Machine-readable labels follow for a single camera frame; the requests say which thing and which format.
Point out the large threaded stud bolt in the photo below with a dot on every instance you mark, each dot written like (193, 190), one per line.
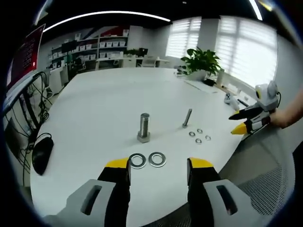
(144, 127)

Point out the small steel washer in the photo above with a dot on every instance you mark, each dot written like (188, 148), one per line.
(198, 141)
(207, 137)
(199, 130)
(192, 133)

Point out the white desk with chairs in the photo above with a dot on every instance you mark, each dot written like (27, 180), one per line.
(132, 62)

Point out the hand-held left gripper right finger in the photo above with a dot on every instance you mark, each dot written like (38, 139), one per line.
(210, 196)

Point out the person's right hand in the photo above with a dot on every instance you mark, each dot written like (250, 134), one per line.
(282, 118)

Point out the large steel washer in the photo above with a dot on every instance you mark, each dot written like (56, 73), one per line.
(157, 159)
(138, 160)

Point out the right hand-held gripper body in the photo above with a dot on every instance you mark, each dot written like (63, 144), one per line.
(266, 98)

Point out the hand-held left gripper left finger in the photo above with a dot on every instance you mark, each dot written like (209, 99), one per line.
(94, 196)

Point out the red wall poster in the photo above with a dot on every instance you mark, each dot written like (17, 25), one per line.
(24, 53)

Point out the potted green plant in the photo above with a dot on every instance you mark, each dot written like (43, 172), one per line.
(201, 62)

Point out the grey mesh office chair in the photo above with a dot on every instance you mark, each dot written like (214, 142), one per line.
(265, 170)

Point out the black computer mouse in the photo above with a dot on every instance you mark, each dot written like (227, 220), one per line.
(42, 154)

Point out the white game controller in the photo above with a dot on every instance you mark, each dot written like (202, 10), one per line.
(230, 100)

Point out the white storage shelf with bins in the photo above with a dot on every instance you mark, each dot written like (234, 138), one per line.
(90, 45)

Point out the thin threaded stud bolt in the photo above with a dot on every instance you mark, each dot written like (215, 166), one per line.
(187, 117)

